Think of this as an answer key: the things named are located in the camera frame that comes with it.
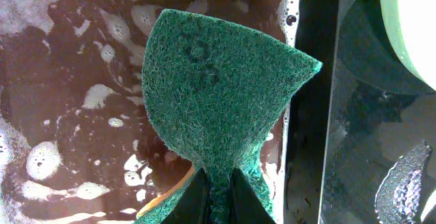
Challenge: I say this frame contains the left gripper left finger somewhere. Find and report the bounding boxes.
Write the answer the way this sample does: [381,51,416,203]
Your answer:
[161,169,211,224]

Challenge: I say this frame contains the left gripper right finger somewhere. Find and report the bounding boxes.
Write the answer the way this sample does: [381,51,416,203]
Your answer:
[230,168,275,224]

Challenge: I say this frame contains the green yellow sponge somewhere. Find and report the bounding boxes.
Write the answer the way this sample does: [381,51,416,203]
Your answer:
[142,9,322,223]

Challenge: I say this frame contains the light blue plate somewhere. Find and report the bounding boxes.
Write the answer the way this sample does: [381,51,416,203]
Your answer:
[380,0,435,89]

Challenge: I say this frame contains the rectangular black soapy tray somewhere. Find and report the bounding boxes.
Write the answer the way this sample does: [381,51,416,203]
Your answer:
[1,0,338,223]

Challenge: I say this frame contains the round black tray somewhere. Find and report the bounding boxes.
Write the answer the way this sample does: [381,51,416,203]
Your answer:
[318,0,435,223]

